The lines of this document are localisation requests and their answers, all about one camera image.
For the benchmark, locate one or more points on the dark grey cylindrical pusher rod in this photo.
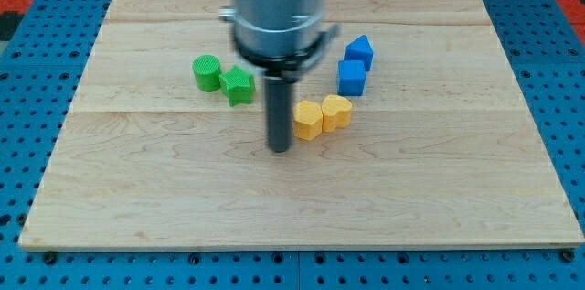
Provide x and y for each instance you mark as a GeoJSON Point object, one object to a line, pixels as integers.
{"type": "Point", "coordinates": [278, 95]}

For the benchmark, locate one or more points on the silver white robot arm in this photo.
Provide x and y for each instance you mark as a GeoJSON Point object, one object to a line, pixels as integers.
{"type": "Point", "coordinates": [284, 39]}

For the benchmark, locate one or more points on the yellow hexagon block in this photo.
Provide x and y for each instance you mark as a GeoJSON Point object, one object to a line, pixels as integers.
{"type": "Point", "coordinates": [307, 120]}

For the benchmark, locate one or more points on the yellow heart block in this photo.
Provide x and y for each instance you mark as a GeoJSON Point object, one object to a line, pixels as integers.
{"type": "Point", "coordinates": [336, 112]}

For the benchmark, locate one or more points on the green star block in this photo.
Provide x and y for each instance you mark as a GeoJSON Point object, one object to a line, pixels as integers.
{"type": "Point", "coordinates": [238, 86]}

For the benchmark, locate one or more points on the green cylinder block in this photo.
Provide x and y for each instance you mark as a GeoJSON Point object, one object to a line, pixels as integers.
{"type": "Point", "coordinates": [206, 69]}

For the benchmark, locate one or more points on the blue cube block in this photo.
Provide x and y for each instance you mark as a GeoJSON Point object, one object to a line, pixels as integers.
{"type": "Point", "coordinates": [351, 78]}

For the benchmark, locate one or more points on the blue triangular prism block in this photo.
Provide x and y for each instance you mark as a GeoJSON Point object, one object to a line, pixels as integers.
{"type": "Point", "coordinates": [360, 49]}

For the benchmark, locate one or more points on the light wooden board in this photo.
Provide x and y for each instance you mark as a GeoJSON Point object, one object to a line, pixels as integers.
{"type": "Point", "coordinates": [441, 152]}

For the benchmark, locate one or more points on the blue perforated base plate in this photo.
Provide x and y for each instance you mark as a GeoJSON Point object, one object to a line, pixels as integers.
{"type": "Point", "coordinates": [40, 70]}

